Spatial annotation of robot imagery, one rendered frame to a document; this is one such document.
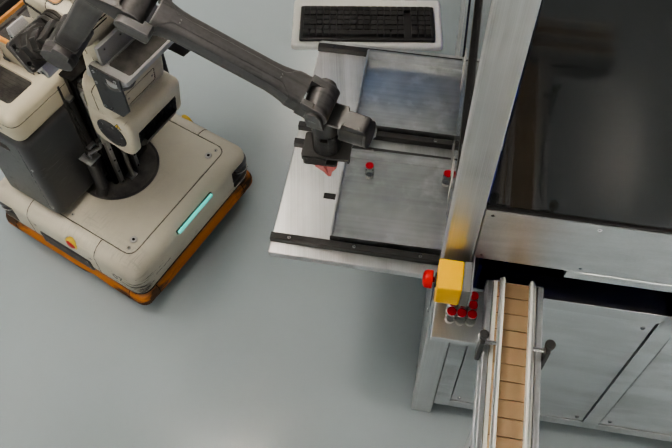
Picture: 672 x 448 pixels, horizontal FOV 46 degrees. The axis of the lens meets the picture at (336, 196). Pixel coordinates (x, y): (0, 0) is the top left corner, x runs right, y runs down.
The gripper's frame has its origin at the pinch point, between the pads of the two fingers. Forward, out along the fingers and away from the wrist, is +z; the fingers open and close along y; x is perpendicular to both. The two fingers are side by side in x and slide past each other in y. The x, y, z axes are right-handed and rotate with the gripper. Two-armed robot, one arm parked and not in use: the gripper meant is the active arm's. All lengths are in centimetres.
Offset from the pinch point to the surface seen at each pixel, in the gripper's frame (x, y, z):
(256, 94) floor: 111, -56, 106
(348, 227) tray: -0.4, 3.5, 21.3
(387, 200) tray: 8.8, 11.6, 21.5
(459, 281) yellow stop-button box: -18.7, 30.4, 7.6
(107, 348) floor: -7, -81, 106
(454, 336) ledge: -24.1, 31.0, 22.8
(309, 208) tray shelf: 3.5, -6.8, 21.1
